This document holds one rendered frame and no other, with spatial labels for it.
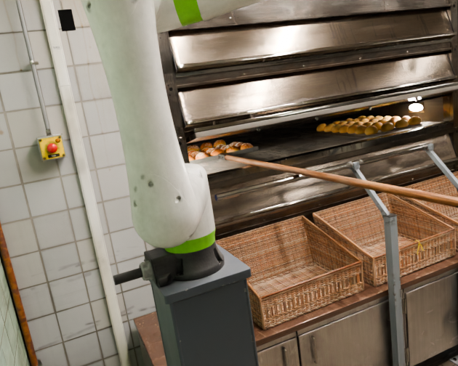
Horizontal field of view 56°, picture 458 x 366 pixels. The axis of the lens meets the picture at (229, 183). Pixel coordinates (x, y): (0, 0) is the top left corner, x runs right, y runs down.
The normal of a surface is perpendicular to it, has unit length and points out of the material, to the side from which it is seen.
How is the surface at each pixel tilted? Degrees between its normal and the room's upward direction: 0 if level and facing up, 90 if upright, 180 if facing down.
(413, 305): 90
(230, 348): 90
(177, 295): 90
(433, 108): 90
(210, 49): 69
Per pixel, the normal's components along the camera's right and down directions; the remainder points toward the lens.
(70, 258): 0.40, 0.15
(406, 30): 0.32, -0.19
